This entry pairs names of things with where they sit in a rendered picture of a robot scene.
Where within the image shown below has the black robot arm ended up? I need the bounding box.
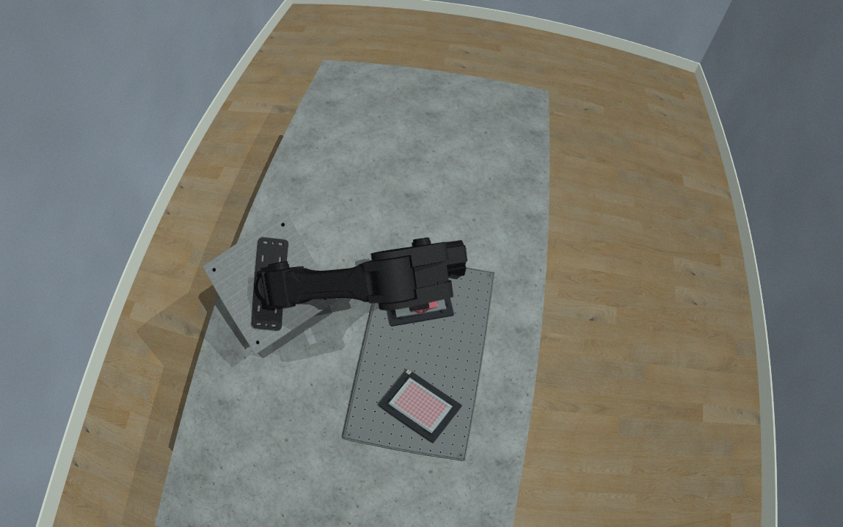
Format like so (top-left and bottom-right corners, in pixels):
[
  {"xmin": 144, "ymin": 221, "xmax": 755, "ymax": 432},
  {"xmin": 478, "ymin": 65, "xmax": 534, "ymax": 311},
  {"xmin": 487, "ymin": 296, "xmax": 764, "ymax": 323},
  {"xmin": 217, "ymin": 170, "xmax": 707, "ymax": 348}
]
[{"xmin": 252, "ymin": 237, "xmax": 467, "ymax": 331}]

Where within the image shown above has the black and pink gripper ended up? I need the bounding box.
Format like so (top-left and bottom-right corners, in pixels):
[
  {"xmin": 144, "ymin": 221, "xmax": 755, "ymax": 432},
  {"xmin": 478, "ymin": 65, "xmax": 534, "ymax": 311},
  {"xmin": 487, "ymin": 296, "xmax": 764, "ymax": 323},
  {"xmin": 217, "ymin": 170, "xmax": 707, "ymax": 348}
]
[{"xmin": 409, "ymin": 301, "xmax": 438, "ymax": 314}]

